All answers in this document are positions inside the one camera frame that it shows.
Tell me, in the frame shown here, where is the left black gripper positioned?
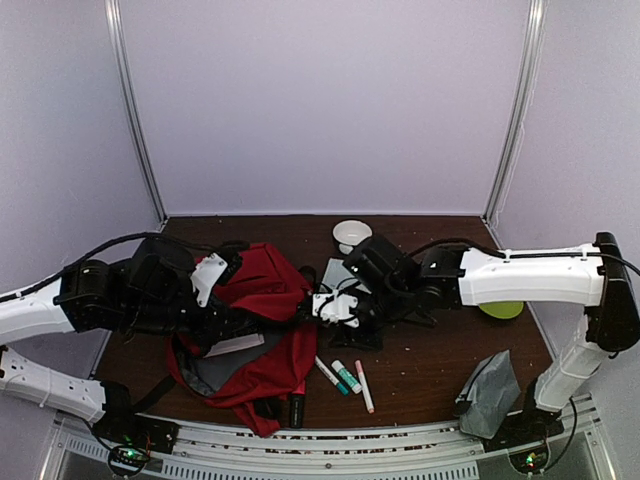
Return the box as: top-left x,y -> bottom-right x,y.
122,290 -> 245,350

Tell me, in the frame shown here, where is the grey ianra magazine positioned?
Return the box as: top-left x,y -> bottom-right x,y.
204,333 -> 264,358

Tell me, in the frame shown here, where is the white Great Gatsby book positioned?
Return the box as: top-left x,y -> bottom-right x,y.
321,258 -> 359,291

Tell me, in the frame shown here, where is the red backpack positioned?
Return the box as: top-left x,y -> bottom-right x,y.
134,242 -> 321,439

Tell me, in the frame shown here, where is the grey pencil pouch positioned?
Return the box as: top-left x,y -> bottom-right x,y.
454,350 -> 521,440

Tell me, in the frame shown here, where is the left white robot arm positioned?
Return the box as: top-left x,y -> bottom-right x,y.
1,232 -> 249,444

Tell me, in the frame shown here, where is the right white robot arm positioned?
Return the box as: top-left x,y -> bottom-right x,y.
344,232 -> 639,442

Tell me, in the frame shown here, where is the pink white marker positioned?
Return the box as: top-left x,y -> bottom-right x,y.
354,359 -> 375,414

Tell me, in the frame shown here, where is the white green glue stick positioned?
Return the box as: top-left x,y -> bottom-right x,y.
331,359 -> 362,394

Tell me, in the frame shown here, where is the teal white marker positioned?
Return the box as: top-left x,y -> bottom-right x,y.
314,356 -> 349,396

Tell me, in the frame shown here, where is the dark blue white bowl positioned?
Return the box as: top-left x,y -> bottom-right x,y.
332,219 -> 373,255

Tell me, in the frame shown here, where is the pink black highlighter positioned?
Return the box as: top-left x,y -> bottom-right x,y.
289,382 -> 306,429

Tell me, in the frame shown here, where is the green plate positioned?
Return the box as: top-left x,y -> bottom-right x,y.
478,301 -> 524,320

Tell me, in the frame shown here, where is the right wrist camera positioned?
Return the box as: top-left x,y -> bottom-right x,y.
311,293 -> 359,328

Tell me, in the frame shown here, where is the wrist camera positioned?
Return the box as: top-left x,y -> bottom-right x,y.
311,293 -> 359,328
190,253 -> 243,307

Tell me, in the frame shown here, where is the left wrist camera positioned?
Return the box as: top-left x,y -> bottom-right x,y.
190,253 -> 243,307

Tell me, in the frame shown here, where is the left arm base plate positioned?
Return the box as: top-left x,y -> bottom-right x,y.
92,415 -> 180,454

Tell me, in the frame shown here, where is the aluminium front rail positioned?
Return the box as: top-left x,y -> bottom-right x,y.
36,395 -> 619,479

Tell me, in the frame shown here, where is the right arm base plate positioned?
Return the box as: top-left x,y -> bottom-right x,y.
482,409 -> 564,452

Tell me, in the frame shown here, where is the left aluminium corner post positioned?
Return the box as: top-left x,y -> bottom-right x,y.
104,0 -> 168,225

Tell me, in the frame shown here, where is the aluminium corner post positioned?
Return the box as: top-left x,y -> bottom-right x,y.
483,0 -> 548,227
104,0 -> 168,225

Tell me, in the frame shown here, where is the right aluminium corner post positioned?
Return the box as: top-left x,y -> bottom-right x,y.
483,0 -> 548,227

